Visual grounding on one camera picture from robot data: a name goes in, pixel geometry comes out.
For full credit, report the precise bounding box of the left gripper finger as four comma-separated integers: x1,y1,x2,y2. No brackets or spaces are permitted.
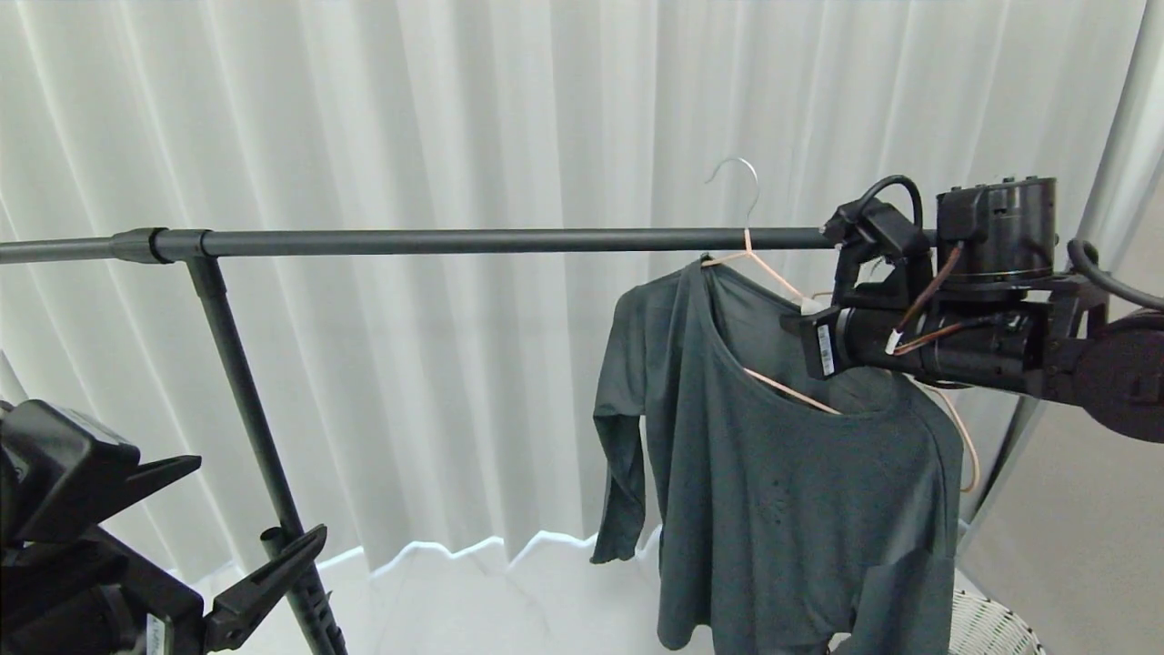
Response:
136,456,201,510
205,525,328,651

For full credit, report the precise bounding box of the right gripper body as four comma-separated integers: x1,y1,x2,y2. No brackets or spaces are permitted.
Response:
782,305,1038,383

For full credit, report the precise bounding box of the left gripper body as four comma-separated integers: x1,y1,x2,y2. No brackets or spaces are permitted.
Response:
0,528,206,655

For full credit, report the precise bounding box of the dark grey shirt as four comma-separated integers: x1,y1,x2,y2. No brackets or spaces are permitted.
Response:
591,255,965,655

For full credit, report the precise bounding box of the white laundry basket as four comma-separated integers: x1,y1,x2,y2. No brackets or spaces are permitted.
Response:
946,589,1047,655

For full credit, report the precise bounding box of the black clothes rack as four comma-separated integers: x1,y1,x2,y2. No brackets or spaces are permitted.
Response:
0,226,938,655

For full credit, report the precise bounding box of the white curtain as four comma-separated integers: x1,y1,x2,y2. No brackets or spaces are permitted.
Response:
0,0,1164,583

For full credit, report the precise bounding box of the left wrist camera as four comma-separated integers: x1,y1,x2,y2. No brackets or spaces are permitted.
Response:
0,400,142,547

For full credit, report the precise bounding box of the black cable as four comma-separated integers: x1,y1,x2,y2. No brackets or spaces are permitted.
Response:
1069,238,1164,312
855,175,925,228

